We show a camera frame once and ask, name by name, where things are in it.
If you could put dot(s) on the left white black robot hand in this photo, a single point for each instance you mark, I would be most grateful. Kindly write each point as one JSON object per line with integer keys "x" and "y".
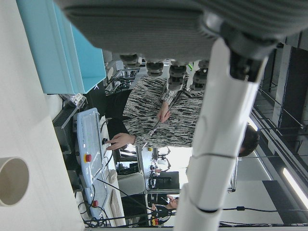
{"x": 149, "y": 31}

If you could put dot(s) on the ceiling light strip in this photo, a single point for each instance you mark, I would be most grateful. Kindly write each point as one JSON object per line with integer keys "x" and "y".
{"x": 294, "y": 184}

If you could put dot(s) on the black ribbed control box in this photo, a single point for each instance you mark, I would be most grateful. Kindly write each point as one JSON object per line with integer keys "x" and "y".
{"x": 63, "y": 120}

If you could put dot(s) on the grey teach pendant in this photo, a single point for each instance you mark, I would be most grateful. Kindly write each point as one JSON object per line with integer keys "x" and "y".
{"x": 87, "y": 130}
{"x": 97, "y": 190}

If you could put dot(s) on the person in black jacket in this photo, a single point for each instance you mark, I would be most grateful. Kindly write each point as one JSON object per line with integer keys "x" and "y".
{"x": 166, "y": 210}

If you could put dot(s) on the person in patterned sweater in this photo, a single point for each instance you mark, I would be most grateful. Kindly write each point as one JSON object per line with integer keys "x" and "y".
{"x": 144, "y": 106}

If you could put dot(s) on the teal box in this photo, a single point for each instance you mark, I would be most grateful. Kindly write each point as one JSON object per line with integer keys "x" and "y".
{"x": 65, "y": 55}

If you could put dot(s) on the small beige paper cup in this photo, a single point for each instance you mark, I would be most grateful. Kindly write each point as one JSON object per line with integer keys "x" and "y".
{"x": 12, "y": 183}

